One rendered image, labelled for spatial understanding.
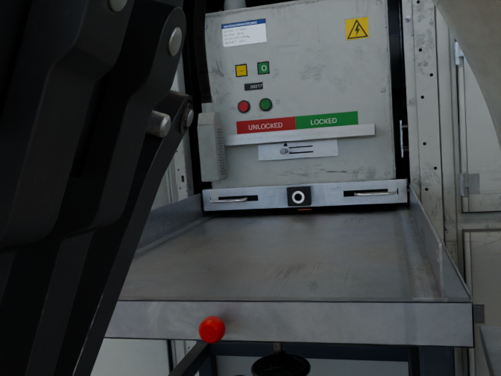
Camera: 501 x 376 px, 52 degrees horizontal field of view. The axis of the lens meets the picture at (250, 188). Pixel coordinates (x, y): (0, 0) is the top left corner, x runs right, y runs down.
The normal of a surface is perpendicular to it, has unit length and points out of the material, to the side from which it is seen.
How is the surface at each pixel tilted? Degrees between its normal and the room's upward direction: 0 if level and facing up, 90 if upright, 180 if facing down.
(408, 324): 90
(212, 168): 90
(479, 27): 146
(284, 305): 90
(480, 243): 90
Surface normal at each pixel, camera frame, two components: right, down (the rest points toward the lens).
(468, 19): -0.44, 0.88
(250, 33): -0.25, 0.11
